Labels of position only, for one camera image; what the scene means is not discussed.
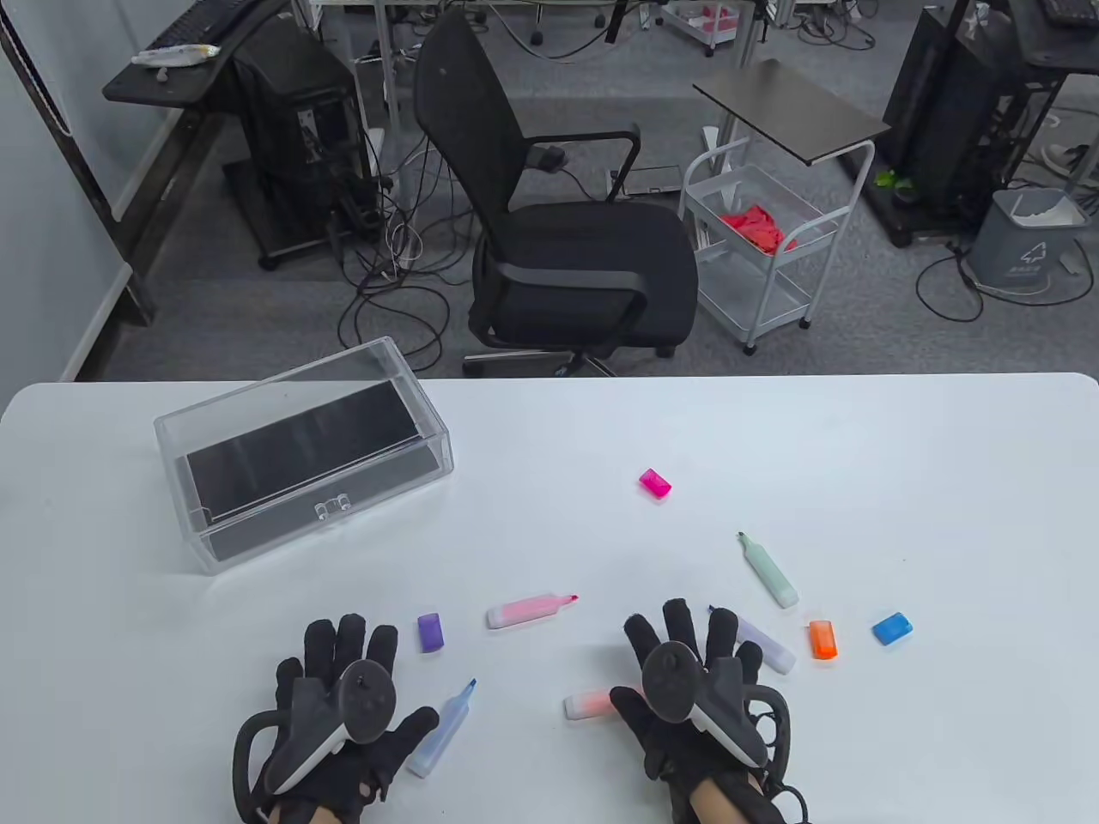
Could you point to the pink highlighter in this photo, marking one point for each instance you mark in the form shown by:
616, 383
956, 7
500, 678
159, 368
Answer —
524, 611

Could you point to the small green plant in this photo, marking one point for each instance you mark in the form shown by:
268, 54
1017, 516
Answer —
884, 179

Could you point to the black metal frame post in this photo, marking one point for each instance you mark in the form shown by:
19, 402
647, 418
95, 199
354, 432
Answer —
93, 206

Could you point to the black office chair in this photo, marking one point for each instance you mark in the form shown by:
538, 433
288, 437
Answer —
584, 257

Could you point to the white rolling cart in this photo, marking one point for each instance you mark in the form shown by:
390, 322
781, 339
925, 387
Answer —
755, 296

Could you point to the person's left hand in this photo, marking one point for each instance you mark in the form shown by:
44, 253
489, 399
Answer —
352, 635

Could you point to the black and white controller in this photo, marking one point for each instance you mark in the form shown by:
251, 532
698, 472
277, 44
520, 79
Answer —
369, 704
674, 682

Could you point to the person's left forearm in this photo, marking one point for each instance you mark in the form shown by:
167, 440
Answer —
296, 815

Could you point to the purple highlighter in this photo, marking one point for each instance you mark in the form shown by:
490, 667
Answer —
773, 648

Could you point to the pink highlighter cap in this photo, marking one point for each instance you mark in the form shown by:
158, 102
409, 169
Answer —
654, 483

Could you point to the small white cart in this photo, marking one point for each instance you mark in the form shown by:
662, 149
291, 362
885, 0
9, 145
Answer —
704, 26

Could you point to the purple highlighter cap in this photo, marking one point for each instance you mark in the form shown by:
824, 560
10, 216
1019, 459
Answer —
430, 633

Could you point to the person's right forearm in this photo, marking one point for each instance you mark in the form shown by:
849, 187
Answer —
713, 805

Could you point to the dark brown side table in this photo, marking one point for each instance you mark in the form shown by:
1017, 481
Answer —
790, 112

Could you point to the black computer tower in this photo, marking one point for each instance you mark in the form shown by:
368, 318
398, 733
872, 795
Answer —
936, 103
288, 129

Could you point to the white tube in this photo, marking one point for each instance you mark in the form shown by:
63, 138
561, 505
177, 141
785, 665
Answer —
172, 55

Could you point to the green highlighter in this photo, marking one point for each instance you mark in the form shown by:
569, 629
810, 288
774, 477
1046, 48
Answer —
770, 573

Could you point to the red cloth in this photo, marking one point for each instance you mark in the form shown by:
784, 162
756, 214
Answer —
755, 227

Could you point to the orange highlighter cap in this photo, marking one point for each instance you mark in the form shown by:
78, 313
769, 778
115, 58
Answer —
822, 639

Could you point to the clear acrylic drawer box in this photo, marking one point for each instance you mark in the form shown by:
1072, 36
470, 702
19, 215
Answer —
258, 403

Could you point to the blue highlighter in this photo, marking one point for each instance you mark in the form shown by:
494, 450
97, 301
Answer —
455, 704

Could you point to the gray trash bin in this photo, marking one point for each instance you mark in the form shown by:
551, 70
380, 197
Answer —
1009, 253

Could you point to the black keyboard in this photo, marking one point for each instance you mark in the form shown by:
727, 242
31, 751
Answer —
1069, 10
197, 21

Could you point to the orange highlighter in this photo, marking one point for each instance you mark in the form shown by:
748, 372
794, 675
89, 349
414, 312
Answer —
588, 704

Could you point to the black power adapter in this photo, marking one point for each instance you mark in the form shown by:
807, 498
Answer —
549, 158

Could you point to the person's right hand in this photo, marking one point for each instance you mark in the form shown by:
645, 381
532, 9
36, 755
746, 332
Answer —
678, 618

